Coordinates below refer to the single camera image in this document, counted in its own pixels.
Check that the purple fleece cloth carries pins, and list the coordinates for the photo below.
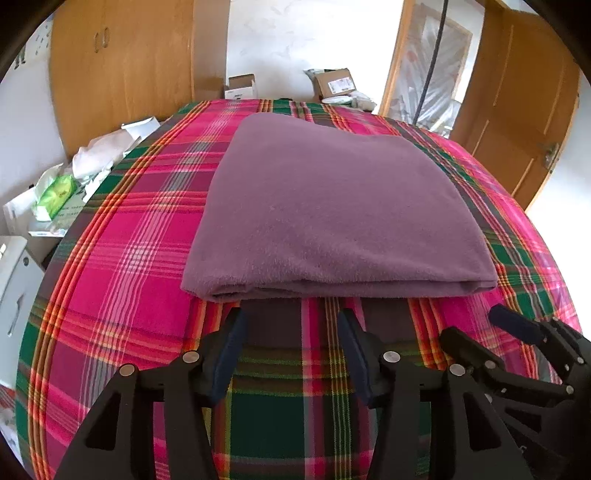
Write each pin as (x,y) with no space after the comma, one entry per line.
(332,207)

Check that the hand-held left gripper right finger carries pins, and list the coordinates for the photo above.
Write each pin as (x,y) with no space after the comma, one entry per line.
(358,360)

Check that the pink plaid blanket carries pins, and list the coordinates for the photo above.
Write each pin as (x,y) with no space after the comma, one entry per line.
(129,254)

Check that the white paper sheet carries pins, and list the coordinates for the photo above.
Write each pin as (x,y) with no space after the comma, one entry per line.
(141,128)

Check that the white cardboard box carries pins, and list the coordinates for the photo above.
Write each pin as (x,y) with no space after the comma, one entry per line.
(241,87)

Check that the glass top table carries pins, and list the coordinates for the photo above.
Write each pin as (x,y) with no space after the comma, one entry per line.
(62,227)

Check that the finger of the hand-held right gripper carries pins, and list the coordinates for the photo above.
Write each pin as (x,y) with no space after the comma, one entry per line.
(517,385)
(512,323)

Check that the wooden door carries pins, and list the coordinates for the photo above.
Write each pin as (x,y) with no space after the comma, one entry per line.
(517,92)

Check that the white plastic bags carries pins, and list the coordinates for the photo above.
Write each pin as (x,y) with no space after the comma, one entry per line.
(353,100)

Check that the wooden wardrobe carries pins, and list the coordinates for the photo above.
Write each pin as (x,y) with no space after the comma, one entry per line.
(129,69)

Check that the green tissue pack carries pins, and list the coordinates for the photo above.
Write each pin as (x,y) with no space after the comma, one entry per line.
(56,197)

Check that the brown cardboard box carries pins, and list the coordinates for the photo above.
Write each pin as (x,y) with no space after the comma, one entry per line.
(334,85)

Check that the clear plastic curtain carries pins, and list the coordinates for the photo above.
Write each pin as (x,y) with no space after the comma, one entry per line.
(434,69)

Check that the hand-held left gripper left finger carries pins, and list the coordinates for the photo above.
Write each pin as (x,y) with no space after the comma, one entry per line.
(228,364)

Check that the wooden door frame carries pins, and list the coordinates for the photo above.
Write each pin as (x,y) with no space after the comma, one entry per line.
(397,46)

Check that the white cabinet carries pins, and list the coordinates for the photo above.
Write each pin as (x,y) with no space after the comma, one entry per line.
(18,286)

